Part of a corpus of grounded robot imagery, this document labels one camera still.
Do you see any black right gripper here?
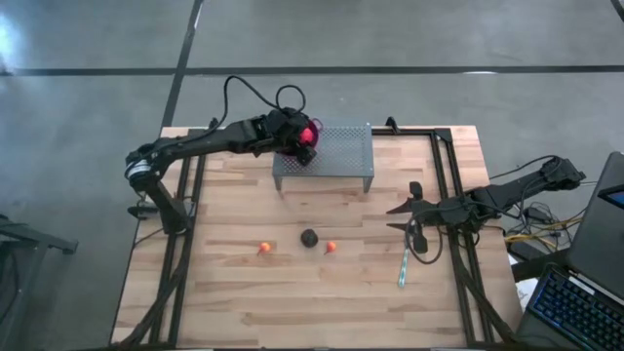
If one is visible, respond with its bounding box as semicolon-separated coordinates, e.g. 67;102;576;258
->
386;180;473;254

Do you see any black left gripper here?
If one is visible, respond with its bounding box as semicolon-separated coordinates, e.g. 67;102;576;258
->
266;107;318;167

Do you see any red bowl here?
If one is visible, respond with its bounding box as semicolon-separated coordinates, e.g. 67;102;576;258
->
280;116;325;157

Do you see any grey perforated metal shelf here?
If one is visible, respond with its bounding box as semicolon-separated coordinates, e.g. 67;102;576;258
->
271;124;375;194

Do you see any laptop with blue backlit keyboard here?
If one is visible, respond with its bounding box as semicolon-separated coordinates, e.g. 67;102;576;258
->
516;150;624;351

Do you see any monitor with blue screen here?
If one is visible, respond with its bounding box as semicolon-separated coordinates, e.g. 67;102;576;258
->
598;183;624;210

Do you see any black metal stand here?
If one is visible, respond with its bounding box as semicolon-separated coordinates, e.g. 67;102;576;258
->
0;214;79;351

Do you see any black looped gripper cable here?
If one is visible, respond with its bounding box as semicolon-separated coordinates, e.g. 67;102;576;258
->
404;214;446;266

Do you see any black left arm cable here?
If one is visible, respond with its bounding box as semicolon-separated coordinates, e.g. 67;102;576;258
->
209;74;308;133

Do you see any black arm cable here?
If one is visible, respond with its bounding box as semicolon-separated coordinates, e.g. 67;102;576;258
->
487;154;562;181
209;74;308;133

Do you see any yellow cable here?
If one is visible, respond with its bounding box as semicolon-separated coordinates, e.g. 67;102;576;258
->
504;216;584;245

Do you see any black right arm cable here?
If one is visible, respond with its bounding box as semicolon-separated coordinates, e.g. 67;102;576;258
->
487;154;562;181

